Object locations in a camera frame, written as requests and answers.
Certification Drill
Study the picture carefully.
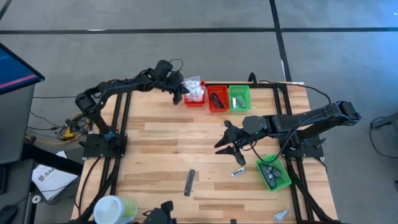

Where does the red plastic basket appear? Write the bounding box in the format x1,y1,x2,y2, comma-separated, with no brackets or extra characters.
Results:
183,80,206,108
206,85,231,113

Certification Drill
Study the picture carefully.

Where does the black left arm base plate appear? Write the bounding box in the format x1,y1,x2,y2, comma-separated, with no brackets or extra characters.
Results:
79,133,128,159

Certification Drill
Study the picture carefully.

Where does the white printed booklet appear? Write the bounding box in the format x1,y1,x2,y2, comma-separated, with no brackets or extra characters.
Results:
31,151,78,202

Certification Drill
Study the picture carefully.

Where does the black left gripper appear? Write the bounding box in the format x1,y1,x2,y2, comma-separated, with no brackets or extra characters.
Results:
167,70,190,106

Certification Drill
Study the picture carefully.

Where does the black handheld device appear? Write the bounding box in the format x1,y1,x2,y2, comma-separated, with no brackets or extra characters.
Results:
142,200,175,224

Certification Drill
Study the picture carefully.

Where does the green plastic basket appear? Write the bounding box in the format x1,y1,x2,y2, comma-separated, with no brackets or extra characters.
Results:
255,154,292,192
228,85,252,113

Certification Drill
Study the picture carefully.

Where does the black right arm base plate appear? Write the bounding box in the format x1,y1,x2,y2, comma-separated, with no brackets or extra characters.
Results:
279,133,326,159

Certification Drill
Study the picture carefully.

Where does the yellow cable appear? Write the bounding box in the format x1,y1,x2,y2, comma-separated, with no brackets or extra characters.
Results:
25,111,91,146

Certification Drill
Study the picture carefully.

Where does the green white wipes canister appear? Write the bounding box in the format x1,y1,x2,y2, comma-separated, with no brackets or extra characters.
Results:
93,195,139,224

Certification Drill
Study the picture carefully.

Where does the computer monitor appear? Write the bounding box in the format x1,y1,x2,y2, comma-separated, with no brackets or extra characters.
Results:
0,42,45,96

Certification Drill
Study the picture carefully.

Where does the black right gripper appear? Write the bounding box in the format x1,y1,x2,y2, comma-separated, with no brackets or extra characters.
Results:
213,119,250,167

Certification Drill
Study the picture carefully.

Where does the black aluminium table frame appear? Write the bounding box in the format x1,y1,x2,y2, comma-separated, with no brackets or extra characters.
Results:
73,72,343,224

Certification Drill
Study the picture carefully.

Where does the black desk beam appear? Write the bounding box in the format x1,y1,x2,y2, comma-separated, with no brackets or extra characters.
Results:
21,142,85,177

